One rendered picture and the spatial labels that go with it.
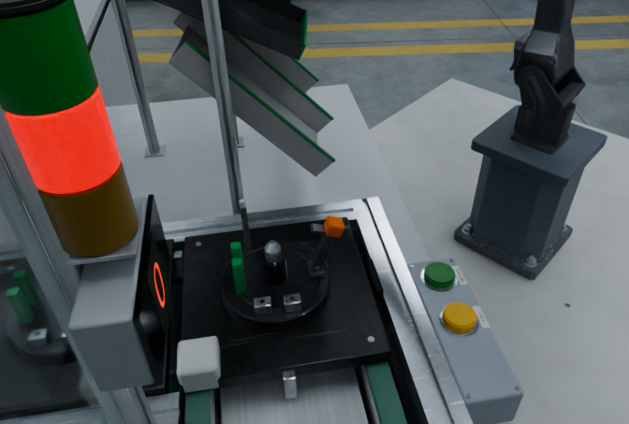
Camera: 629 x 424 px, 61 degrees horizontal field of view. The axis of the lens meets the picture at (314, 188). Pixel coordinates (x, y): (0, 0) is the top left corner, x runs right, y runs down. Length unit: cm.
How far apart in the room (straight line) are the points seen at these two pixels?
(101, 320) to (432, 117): 103
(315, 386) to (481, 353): 20
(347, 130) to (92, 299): 91
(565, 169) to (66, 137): 65
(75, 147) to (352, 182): 78
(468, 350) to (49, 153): 51
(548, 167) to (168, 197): 66
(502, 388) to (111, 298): 44
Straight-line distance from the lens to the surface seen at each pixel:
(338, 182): 104
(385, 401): 64
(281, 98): 92
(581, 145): 86
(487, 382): 65
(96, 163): 32
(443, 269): 73
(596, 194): 113
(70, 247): 36
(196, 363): 62
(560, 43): 78
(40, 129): 31
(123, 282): 37
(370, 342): 65
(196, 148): 118
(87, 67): 31
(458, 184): 107
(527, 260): 90
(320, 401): 67
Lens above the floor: 149
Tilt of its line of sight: 38 degrees down
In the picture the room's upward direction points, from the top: 1 degrees counter-clockwise
